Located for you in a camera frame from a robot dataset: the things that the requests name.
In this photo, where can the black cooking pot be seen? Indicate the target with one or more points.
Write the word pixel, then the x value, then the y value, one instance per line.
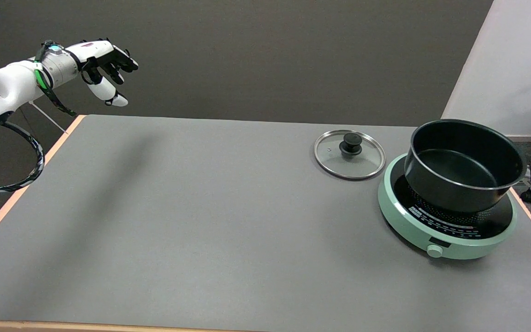
pixel 454 193

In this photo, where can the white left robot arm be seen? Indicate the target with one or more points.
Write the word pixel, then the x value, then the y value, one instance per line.
pixel 12 85

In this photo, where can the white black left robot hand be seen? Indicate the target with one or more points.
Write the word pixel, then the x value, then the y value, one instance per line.
pixel 95 50

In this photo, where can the thin white rod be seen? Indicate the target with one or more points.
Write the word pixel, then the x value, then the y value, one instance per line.
pixel 49 118

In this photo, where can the glass lid with black knob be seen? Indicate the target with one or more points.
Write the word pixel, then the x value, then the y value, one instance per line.
pixel 367 161

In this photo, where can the green round induction cooker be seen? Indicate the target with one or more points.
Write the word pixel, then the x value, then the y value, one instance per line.
pixel 399 216

